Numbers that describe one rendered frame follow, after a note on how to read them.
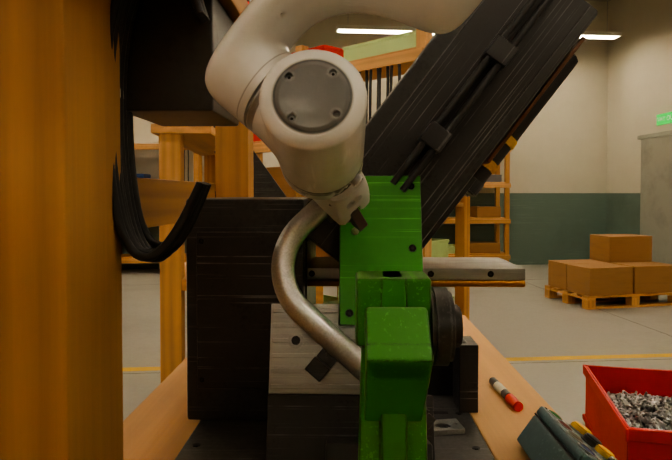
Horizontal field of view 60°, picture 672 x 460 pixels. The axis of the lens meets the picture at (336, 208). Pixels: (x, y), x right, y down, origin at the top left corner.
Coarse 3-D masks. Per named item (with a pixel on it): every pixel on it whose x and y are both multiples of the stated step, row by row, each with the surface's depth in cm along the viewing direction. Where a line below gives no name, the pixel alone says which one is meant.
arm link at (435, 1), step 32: (256, 0) 48; (288, 0) 48; (320, 0) 49; (352, 0) 49; (384, 0) 47; (416, 0) 46; (448, 0) 46; (480, 0) 48; (256, 32) 49; (288, 32) 51; (448, 32) 49; (224, 64) 49; (256, 64) 48; (224, 96) 50
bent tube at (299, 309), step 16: (304, 208) 74; (320, 208) 74; (288, 224) 74; (304, 224) 73; (288, 240) 73; (272, 256) 74; (288, 256) 73; (272, 272) 73; (288, 272) 72; (288, 288) 72; (288, 304) 71; (304, 304) 71; (304, 320) 71; (320, 320) 71; (320, 336) 70; (336, 336) 70; (336, 352) 70; (352, 352) 70; (352, 368) 70
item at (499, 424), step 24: (480, 336) 141; (480, 360) 121; (504, 360) 121; (480, 384) 106; (504, 384) 106; (528, 384) 106; (480, 408) 94; (504, 408) 94; (528, 408) 94; (480, 432) 85; (504, 432) 85; (504, 456) 77
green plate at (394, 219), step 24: (384, 192) 82; (408, 192) 82; (384, 216) 82; (408, 216) 81; (360, 240) 81; (384, 240) 81; (408, 240) 81; (360, 264) 80; (384, 264) 80; (408, 264) 80
